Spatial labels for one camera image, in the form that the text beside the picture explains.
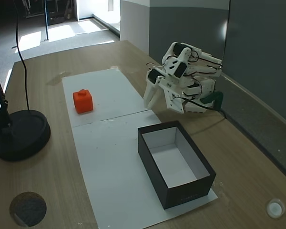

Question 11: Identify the brown box white inside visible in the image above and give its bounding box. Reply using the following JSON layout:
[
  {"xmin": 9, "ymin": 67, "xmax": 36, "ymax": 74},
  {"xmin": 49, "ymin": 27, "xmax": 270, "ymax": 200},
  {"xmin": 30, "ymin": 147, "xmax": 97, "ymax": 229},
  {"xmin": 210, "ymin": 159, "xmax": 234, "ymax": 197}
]
[{"xmin": 137, "ymin": 120, "xmax": 217, "ymax": 210}]

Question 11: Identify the white paper sheet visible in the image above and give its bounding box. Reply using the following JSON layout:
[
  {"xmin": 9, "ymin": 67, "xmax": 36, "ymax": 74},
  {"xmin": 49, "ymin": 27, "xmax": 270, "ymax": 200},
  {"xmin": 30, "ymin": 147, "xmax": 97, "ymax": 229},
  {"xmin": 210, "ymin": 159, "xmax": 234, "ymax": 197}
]
[
  {"xmin": 71, "ymin": 110, "xmax": 219, "ymax": 229},
  {"xmin": 61, "ymin": 67, "xmax": 153, "ymax": 127}
]

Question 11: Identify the green table clamp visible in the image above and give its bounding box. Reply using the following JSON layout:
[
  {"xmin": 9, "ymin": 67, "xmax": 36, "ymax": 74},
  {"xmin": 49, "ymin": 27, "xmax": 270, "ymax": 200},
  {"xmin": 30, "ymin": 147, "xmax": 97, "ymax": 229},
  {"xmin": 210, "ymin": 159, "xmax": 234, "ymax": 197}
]
[{"xmin": 203, "ymin": 92, "xmax": 224, "ymax": 111}]

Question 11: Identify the blue pole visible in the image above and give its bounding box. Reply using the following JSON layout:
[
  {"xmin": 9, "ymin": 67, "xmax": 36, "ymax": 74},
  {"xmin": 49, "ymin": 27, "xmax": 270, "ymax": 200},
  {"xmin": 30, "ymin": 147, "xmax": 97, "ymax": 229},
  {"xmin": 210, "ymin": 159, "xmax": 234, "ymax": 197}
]
[{"xmin": 44, "ymin": 0, "xmax": 50, "ymax": 41}]

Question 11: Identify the black lamp stand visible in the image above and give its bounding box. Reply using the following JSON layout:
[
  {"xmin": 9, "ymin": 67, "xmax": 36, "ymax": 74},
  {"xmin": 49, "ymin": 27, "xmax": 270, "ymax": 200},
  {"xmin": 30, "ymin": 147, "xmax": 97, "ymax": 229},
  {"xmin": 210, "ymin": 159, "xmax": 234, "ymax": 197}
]
[{"xmin": 0, "ymin": 51, "xmax": 51, "ymax": 162}]

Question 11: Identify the white round table cap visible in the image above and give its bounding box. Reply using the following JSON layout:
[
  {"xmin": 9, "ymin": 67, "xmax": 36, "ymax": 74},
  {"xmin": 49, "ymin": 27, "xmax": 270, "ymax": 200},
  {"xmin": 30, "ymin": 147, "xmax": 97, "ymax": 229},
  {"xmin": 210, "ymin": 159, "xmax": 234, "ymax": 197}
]
[{"xmin": 266, "ymin": 198, "xmax": 286, "ymax": 218}]

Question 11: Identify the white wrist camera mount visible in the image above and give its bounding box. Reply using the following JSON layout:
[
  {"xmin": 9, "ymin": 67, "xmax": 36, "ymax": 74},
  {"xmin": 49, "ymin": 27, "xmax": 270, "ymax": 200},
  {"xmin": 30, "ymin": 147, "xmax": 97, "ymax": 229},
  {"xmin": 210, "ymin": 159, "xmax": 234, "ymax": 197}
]
[{"xmin": 163, "ymin": 87, "xmax": 185, "ymax": 115}]

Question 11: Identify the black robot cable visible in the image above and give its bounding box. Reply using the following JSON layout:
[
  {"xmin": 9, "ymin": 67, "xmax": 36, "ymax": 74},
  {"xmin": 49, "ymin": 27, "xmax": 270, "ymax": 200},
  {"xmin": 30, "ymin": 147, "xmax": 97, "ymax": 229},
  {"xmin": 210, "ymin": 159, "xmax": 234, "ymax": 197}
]
[{"xmin": 184, "ymin": 99, "xmax": 229, "ymax": 120}]

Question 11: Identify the black lamp cable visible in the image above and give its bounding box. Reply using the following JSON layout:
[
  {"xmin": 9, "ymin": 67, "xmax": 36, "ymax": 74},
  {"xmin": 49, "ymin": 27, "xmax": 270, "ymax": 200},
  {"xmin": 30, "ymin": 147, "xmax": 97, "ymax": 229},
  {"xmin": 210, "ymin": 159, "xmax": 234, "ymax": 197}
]
[{"xmin": 13, "ymin": 0, "xmax": 31, "ymax": 112}]

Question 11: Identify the round table cable hole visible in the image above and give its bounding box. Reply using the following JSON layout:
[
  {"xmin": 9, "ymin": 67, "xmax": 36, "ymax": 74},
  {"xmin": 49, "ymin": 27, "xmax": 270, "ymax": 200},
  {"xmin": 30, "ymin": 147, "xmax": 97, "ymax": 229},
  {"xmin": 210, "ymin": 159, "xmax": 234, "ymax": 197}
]
[{"xmin": 9, "ymin": 191, "xmax": 48, "ymax": 227}]

